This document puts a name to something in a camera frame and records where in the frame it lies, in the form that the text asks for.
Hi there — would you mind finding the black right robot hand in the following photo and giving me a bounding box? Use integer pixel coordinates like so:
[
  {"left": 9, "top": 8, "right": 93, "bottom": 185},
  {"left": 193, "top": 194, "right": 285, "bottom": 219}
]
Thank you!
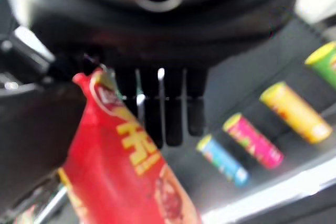
[{"left": 0, "top": 0, "right": 308, "bottom": 210}]

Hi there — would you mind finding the red snack bag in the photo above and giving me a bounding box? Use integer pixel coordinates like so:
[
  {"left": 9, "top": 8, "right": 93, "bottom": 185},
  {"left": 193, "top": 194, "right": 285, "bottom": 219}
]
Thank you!
[{"left": 58, "top": 68, "right": 203, "bottom": 224}]

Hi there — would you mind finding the pink chip can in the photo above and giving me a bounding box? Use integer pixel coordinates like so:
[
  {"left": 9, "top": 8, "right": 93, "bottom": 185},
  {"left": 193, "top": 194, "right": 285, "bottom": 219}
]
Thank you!
[{"left": 222, "top": 113, "right": 285, "bottom": 170}]

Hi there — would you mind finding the blue chip can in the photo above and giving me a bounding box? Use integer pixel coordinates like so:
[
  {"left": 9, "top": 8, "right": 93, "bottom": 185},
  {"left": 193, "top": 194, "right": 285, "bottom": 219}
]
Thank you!
[{"left": 196, "top": 134, "right": 249, "bottom": 188}]

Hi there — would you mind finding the yellow chip can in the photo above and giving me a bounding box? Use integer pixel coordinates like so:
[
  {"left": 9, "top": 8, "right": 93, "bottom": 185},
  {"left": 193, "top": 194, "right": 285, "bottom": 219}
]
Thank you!
[{"left": 259, "top": 81, "right": 333, "bottom": 145}]

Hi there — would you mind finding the green chip can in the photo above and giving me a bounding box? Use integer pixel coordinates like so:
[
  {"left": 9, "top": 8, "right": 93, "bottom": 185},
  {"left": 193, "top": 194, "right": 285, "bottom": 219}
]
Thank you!
[{"left": 304, "top": 41, "right": 336, "bottom": 91}]

